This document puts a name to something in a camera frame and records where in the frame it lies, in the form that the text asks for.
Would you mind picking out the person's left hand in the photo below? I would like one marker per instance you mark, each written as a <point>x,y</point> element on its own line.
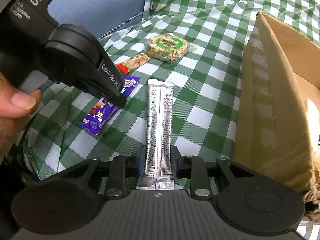
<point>15,110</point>

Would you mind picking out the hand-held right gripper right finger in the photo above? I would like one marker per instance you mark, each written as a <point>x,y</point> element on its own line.
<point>175,163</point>

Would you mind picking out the green checked cloth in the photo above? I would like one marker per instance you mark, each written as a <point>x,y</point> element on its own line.
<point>200,17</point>

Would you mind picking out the round nut cake packet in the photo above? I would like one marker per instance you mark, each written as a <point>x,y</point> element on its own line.
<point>167,46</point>

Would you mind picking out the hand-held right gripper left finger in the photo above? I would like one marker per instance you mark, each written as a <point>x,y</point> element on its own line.
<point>140,161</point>

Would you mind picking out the cardboard box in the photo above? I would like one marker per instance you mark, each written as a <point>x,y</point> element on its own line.
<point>270,105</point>

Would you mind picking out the silver sachet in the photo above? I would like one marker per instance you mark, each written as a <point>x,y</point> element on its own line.
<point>160,130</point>

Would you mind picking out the small nut bar packet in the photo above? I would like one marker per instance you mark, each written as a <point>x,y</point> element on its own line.
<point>135,62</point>

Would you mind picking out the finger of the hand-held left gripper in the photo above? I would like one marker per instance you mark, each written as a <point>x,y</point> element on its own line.
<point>112,80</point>
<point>91,90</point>

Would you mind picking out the purple snack packet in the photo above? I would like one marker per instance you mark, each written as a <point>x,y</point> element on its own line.
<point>100,117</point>

